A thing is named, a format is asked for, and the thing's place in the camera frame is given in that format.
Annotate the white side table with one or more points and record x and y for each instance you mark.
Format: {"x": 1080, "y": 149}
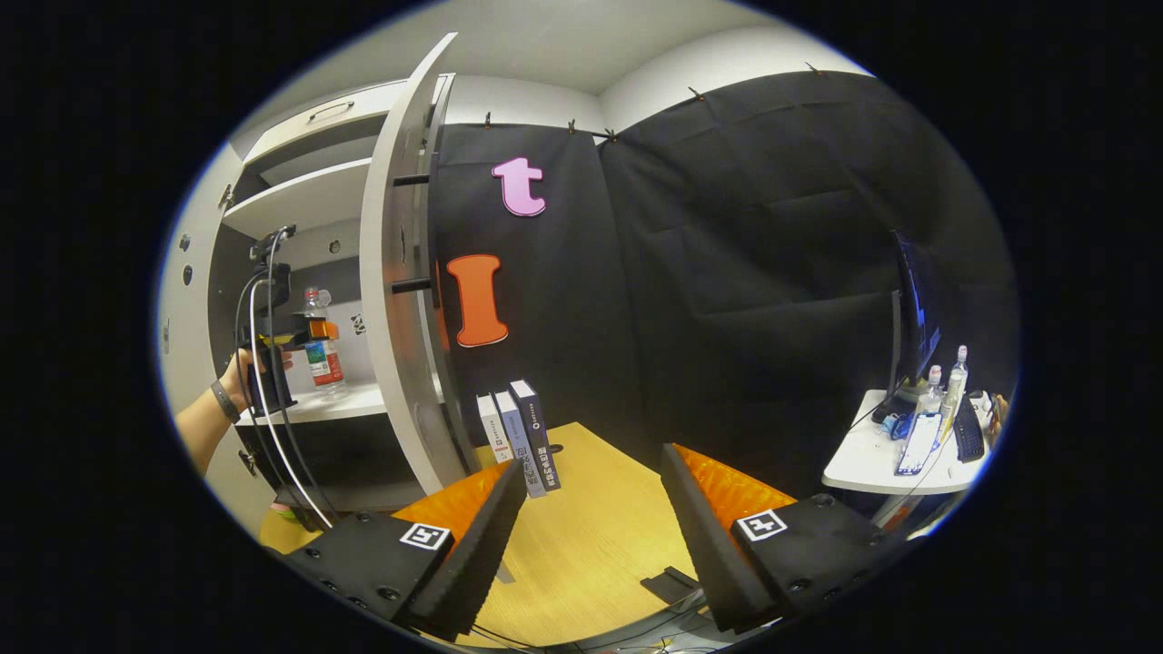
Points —
{"x": 863, "y": 463}

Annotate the black flat bracket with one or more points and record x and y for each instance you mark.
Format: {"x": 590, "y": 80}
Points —
{"x": 670, "y": 586}

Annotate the black wristband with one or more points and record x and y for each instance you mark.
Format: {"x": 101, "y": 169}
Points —
{"x": 223, "y": 400}

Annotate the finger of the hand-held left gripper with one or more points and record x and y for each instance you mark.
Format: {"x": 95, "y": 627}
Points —
{"x": 325, "y": 330}

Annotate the white cabinet door with hinges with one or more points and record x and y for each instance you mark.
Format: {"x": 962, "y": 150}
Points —
{"x": 186, "y": 318}

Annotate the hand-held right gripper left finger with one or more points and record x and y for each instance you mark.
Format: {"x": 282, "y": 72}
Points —
{"x": 482, "y": 545}

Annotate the grey-blue book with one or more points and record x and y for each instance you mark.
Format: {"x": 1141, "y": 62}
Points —
{"x": 518, "y": 445}

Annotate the black computer monitor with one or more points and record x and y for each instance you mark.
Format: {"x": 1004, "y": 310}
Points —
{"x": 918, "y": 309}

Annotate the black backdrop cloth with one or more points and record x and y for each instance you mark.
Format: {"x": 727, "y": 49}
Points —
{"x": 727, "y": 272}

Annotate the white cabinet with shelves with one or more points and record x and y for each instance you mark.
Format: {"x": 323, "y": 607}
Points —
{"x": 354, "y": 400}

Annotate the black keyboard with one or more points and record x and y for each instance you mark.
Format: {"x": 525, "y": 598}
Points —
{"x": 969, "y": 436}

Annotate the small clear bottle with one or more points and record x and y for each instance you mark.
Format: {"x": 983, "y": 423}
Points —
{"x": 930, "y": 392}

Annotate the clear red label plastic bottle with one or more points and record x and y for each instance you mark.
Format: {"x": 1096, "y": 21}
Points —
{"x": 325, "y": 368}

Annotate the tall white spray bottle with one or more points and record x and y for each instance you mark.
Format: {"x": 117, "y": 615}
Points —
{"x": 954, "y": 386}

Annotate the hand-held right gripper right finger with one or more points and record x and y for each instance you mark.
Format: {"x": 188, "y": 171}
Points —
{"x": 700, "y": 536}

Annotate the dark navy book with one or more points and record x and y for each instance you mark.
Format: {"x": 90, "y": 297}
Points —
{"x": 538, "y": 427}

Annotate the white cabinet drawer front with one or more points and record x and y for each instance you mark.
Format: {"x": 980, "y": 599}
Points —
{"x": 291, "y": 127}

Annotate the white blue flat box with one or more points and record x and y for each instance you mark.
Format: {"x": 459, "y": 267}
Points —
{"x": 918, "y": 445}

